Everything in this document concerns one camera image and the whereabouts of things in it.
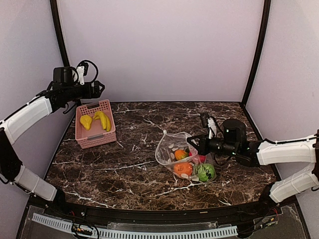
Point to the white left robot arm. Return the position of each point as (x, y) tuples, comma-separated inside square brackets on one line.
[(14, 140)]

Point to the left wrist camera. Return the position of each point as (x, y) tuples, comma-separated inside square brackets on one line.
[(69, 76)]

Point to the orange fake fruit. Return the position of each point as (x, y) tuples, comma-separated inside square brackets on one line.
[(183, 169)]

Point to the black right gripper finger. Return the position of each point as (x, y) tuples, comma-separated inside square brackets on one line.
[(192, 146), (196, 139)]

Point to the green fake watermelon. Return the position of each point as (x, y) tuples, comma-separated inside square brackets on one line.
[(205, 172)]

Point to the black front rail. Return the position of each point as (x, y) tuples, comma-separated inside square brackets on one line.
[(242, 215)]

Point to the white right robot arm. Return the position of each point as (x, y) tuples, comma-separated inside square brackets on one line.
[(266, 152)]

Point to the pink fake fruit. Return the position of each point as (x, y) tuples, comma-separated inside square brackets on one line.
[(200, 158)]

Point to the black frame post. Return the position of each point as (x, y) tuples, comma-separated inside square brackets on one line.
[(59, 33), (258, 52)]

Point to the yellow fake lemon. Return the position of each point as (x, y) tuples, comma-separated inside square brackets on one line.
[(86, 121)]

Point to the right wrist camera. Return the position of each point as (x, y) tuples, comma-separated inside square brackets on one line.
[(231, 128)]

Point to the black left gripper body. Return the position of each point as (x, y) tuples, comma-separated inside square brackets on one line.
[(72, 93)]

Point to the black frame post left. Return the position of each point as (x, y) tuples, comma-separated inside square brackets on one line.
[(59, 33)]

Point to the clear zip top bag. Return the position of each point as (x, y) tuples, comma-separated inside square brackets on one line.
[(168, 144)]

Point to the yellow fake banana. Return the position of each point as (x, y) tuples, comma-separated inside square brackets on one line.
[(104, 119)]

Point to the pink perforated plastic basket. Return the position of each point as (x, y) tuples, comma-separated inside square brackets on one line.
[(96, 135)]

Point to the black frame post right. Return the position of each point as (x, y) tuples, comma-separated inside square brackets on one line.
[(258, 52)]

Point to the white slotted cable duct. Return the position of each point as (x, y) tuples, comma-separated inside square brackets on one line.
[(137, 231)]

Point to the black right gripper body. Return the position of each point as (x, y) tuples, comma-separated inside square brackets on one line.
[(226, 148)]

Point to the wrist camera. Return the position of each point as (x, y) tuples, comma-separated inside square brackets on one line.
[(231, 128), (69, 76)]

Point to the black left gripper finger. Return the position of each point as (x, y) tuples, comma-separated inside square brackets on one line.
[(100, 86), (97, 93)]

